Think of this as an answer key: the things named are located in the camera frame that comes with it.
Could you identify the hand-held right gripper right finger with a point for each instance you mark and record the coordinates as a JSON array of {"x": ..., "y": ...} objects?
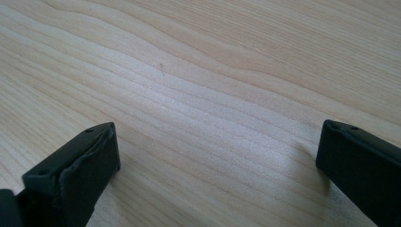
[{"x": 362, "y": 164}]

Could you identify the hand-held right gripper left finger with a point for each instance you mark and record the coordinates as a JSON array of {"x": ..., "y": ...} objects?
[{"x": 75, "y": 176}]

